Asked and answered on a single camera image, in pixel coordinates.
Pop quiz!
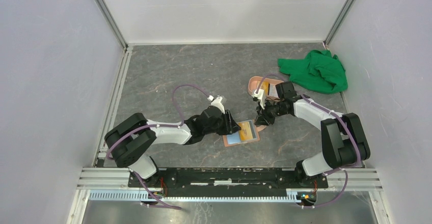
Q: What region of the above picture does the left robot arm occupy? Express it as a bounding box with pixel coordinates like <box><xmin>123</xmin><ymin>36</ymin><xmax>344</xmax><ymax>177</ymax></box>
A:
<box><xmin>104</xmin><ymin>105</ymin><xmax>241</xmax><ymax>187</ymax></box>

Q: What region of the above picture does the pink oval tray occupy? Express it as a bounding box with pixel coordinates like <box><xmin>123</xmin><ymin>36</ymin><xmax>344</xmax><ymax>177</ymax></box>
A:
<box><xmin>248</xmin><ymin>76</ymin><xmax>283</xmax><ymax>101</ymax></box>

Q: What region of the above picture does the grey slotted cable duct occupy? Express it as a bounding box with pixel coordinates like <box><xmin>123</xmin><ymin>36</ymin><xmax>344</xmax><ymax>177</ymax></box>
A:
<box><xmin>88</xmin><ymin>190</ymin><xmax>299</xmax><ymax>203</ymax></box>

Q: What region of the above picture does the tan leather card holder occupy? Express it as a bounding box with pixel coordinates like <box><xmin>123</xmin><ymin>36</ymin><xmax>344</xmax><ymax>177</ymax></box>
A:
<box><xmin>223</xmin><ymin>120</ymin><xmax>266</xmax><ymax>147</ymax></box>

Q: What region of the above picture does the green cloth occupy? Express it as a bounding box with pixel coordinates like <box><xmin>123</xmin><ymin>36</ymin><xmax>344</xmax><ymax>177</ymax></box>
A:
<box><xmin>277</xmin><ymin>50</ymin><xmax>348</xmax><ymax>94</ymax></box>

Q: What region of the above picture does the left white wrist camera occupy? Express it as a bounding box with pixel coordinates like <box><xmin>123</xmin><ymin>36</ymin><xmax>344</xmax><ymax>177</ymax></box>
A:
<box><xmin>207</xmin><ymin>95</ymin><xmax>226</xmax><ymax>114</ymax></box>

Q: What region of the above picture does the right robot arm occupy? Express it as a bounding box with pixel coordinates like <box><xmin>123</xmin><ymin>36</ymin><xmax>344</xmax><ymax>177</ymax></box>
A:
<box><xmin>251</xmin><ymin>81</ymin><xmax>371</xmax><ymax>187</ymax></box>

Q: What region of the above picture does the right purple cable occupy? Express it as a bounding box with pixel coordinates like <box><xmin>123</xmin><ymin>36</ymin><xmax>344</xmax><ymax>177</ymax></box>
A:
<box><xmin>256</xmin><ymin>74</ymin><xmax>362</xmax><ymax>210</ymax></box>

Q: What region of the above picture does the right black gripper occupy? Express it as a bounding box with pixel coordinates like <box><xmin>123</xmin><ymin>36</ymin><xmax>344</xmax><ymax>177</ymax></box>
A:
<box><xmin>254</xmin><ymin>98</ymin><xmax>288</xmax><ymax>126</ymax></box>

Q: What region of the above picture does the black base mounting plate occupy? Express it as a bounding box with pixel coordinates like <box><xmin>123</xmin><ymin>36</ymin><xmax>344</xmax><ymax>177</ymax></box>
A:
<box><xmin>144</xmin><ymin>167</ymin><xmax>329</xmax><ymax>198</ymax></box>

